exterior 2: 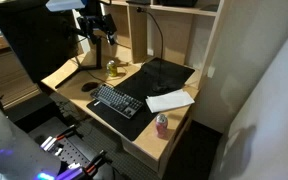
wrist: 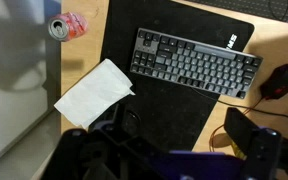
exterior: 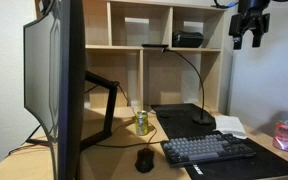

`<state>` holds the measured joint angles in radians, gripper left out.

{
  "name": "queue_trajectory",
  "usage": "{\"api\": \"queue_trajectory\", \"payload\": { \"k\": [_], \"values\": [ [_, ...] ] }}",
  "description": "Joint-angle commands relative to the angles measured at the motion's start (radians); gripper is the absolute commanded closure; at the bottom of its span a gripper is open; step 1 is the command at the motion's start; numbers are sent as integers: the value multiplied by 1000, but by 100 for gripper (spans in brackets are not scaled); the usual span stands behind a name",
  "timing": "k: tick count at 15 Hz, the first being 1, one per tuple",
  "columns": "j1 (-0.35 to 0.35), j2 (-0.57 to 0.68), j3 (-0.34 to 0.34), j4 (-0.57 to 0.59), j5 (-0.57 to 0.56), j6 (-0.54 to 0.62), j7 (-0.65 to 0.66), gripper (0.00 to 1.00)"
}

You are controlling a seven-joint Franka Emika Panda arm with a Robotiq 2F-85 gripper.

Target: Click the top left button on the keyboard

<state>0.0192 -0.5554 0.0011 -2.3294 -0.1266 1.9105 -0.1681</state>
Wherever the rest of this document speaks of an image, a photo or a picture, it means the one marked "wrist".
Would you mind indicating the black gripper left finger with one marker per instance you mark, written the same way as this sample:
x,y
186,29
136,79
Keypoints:
x,y
125,121

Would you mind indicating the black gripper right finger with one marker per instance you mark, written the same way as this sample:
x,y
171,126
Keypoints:
x,y
240,133

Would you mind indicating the grey black keyboard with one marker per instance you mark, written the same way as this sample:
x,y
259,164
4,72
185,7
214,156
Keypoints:
x,y
197,63

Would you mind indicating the black mouse pad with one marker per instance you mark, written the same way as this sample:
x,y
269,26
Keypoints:
x,y
164,110

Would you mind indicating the black computer mouse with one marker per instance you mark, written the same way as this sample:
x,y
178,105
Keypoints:
x,y
280,80

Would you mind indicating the crushed red soda can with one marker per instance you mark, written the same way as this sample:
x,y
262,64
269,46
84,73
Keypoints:
x,y
72,26

